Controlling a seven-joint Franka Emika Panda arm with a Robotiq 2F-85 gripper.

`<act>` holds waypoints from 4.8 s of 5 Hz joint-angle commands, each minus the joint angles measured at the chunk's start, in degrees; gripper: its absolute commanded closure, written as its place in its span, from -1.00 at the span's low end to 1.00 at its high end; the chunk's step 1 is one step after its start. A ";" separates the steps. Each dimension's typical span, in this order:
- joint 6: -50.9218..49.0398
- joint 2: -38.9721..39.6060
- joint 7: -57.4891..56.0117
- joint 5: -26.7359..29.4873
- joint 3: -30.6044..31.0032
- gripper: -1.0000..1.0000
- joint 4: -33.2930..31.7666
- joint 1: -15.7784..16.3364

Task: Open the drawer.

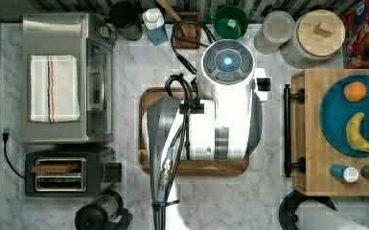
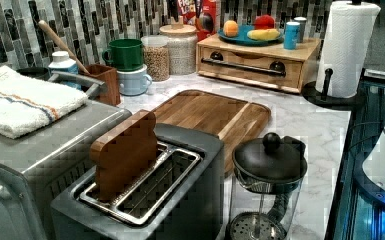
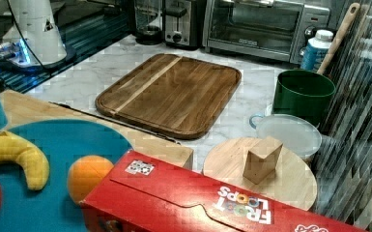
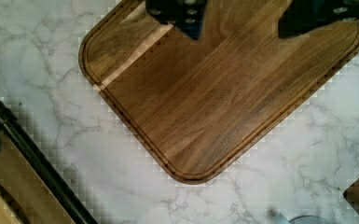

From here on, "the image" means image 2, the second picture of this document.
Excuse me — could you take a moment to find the black drawer handle bar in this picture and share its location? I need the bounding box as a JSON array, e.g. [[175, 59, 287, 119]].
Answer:
[[201, 52, 286, 77]]

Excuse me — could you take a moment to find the wooden cutting board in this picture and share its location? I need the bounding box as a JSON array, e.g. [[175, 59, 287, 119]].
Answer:
[[153, 90, 271, 176]]

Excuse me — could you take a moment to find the light blue mug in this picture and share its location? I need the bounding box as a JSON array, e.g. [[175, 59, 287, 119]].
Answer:
[[117, 65, 153, 96]]

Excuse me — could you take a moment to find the grey toaster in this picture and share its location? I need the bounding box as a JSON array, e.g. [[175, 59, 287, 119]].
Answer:
[[51, 123, 224, 240]]

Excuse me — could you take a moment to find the wooden toast slice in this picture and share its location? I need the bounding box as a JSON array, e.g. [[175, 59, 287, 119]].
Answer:
[[90, 110, 158, 202]]

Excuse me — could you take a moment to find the white jar wooden lid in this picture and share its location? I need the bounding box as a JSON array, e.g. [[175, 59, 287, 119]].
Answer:
[[160, 16, 197, 75]]

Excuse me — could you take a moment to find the glass jar with grains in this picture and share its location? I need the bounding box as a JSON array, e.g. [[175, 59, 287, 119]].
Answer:
[[141, 35, 170, 81]]

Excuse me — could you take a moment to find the brown wooden utensil holder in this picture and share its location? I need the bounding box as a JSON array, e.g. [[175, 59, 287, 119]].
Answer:
[[79, 64, 121, 106]]

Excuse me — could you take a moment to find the green mug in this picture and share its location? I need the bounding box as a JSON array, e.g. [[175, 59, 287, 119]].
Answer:
[[102, 39, 144, 72]]

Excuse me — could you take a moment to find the black french press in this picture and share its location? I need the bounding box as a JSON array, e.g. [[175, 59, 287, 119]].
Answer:
[[225, 132, 307, 240]]

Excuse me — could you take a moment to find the teal plate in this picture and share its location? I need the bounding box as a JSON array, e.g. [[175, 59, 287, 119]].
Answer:
[[217, 25, 283, 47]]

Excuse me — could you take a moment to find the orange fruit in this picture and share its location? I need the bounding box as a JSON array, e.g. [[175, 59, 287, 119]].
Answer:
[[223, 20, 239, 37]]

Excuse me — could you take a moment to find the yellow banana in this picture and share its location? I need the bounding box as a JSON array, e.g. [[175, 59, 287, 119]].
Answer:
[[247, 29, 280, 41]]

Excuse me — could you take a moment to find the red cereal box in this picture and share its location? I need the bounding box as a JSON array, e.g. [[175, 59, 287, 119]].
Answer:
[[176, 0, 220, 41]]

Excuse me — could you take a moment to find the black paper towel holder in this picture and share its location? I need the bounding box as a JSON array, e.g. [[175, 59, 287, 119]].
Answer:
[[301, 68, 366, 111]]

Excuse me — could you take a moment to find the red apple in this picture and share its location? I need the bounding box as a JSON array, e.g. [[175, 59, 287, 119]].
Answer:
[[254, 15, 275, 30]]

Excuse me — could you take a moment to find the blue can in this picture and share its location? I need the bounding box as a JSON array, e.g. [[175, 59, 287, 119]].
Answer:
[[283, 21, 300, 50]]

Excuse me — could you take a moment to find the white blue bottle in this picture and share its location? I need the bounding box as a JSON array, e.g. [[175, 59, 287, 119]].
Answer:
[[48, 51, 78, 74]]

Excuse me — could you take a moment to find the silver shaker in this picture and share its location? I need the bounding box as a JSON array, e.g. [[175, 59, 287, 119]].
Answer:
[[294, 16, 307, 43]]

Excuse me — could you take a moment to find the wooden spoon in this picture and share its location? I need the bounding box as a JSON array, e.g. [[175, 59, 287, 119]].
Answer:
[[38, 20, 89, 73]]

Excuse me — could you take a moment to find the white paper towel roll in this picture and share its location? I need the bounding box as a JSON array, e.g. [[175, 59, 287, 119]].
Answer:
[[315, 1, 381, 98]]

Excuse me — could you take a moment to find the white striped towel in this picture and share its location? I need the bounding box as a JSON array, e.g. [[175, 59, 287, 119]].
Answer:
[[0, 66, 88, 139]]

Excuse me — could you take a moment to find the silver toaster oven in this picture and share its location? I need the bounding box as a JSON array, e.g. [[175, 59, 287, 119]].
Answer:
[[0, 70, 133, 240]]

